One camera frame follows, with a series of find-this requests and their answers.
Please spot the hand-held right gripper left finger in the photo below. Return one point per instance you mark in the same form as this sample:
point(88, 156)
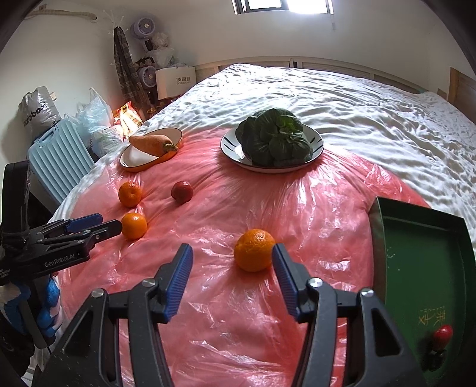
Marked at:
point(178, 279)

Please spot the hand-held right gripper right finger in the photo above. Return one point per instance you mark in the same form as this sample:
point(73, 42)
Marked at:
point(286, 279)

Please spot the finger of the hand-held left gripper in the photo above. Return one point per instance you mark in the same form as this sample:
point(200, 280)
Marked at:
point(85, 221)
point(108, 227)

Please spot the small orange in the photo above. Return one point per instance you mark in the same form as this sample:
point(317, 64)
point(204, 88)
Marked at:
point(130, 193)
point(134, 225)

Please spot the large orange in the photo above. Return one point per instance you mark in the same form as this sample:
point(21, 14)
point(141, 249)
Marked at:
point(254, 250)

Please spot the green rectangular tray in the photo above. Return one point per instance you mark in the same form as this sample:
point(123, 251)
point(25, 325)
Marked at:
point(416, 260)

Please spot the small red apple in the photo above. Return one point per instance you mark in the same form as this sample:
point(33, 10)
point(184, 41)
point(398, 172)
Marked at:
point(182, 191)
point(443, 335)

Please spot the dark purple plum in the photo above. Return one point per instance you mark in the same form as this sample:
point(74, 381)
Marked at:
point(435, 361)

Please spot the person's left hand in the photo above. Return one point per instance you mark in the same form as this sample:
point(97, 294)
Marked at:
point(46, 310)

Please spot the light blue ribbed suitcase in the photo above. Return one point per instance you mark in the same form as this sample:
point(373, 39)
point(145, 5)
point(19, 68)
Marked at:
point(63, 156)

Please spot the orange-rimmed white dish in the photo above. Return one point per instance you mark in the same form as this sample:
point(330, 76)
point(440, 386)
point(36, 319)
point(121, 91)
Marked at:
point(135, 162)

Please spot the white plastic bag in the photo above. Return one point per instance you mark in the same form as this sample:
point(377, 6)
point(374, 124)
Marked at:
point(106, 140)

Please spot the pink plastic sheet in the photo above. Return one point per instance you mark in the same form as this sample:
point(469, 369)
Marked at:
point(223, 208)

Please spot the carrot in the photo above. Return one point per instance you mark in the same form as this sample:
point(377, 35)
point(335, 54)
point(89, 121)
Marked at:
point(148, 144)

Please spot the clear bluish plastic bag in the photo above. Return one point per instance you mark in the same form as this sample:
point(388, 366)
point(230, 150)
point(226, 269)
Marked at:
point(95, 113)

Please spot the orange snack bag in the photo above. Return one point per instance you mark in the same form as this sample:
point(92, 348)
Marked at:
point(128, 119)

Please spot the grey printed bag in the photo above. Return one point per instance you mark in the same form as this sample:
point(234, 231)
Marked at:
point(37, 111)

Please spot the green leafy vegetable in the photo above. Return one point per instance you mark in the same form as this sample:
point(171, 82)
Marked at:
point(271, 141)

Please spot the white plate dark rim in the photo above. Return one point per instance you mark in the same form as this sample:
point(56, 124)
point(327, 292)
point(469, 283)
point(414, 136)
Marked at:
point(232, 149)

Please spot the small dark-framed fan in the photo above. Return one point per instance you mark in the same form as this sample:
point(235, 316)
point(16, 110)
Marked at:
point(147, 76)

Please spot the white paper bag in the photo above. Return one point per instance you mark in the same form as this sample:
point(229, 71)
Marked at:
point(174, 83)

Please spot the plaid scarf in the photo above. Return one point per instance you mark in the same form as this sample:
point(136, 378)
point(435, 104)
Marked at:
point(122, 63)

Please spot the crumpled clear plastic bag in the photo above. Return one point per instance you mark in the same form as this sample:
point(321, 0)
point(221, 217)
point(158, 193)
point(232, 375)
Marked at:
point(161, 52)

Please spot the purple fan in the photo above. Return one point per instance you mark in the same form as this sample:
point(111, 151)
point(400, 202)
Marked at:
point(143, 26)

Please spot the white coat rack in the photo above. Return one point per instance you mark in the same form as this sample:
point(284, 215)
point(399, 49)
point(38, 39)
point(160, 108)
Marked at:
point(116, 20)

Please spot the cream wooden panel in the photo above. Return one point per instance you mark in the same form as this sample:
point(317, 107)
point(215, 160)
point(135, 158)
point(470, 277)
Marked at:
point(334, 69)

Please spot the wooden headboard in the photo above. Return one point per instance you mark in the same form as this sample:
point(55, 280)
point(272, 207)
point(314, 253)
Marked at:
point(463, 96)

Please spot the window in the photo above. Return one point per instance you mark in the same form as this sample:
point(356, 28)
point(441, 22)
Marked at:
point(260, 4)

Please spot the cream wall pipe cover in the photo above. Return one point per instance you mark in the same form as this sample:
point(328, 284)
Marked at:
point(74, 15)

